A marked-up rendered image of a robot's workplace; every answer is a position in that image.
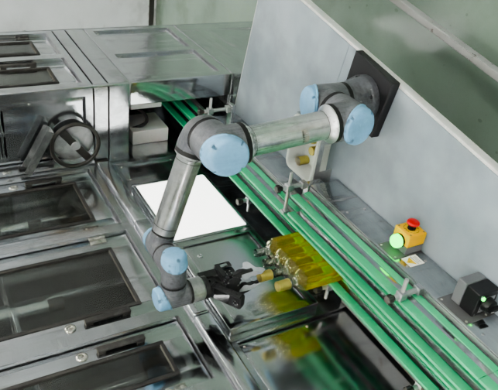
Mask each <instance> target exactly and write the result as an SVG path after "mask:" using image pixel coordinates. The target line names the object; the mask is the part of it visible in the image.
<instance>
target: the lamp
mask: <svg viewBox="0 0 498 390"><path fill-rule="evenodd" d="M390 244H391V245H392V246H393V247H394V248H401V247H403V246H404V245H405V239H404V236H403V235H402V234H401V233H396V234H393V235H392V236H391V237H390Z"/></svg>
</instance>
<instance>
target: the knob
mask: <svg viewBox="0 0 498 390"><path fill-rule="evenodd" d="M480 309H481V310H482V311H484V312H485V313H489V314H491V313H495V312H497V311H498V306H497V302H496V301H495V300H494V298H493V297H489V298H487V299H486V300H485V301H483V302H482V304H481V306H480Z"/></svg>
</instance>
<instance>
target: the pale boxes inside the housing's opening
mask: <svg viewBox="0 0 498 390"><path fill-rule="evenodd" d="M161 104H162V102H158V103H151V104H137V105H129V108H130V110H134V109H141V108H155V107H161ZM146 114H147V115H148V118H149V121H148V123H147V124H146V125H145V126H143V127H141V128H132V127H133V126H136V125H140V124H142V123H143V122H144V121H145V117H144V115H143V114H137V115H130V116H129V141H130V142H131V143H132V144H133V145H138V144H143V143H149V142H160V141H166V140H168V127H167V126H166V125H165V124H164V122H163V121H162V120H161V119H160V118H159V117H158V115H157V114H156V113H155V112H151V113H146Z"/></svg>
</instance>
